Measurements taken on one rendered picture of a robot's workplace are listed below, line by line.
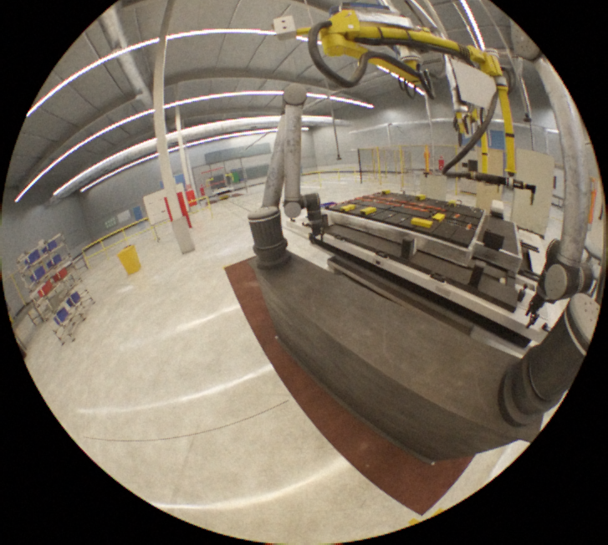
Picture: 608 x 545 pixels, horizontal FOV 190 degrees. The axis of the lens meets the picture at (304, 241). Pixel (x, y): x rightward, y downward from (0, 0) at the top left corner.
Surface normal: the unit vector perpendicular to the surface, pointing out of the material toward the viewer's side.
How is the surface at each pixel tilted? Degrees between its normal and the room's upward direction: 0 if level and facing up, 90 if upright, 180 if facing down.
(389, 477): 0
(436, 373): 0
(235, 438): 0
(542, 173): 90
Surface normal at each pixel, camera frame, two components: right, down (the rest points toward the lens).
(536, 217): -0.84, 0.32
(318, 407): -0.15, -0.91
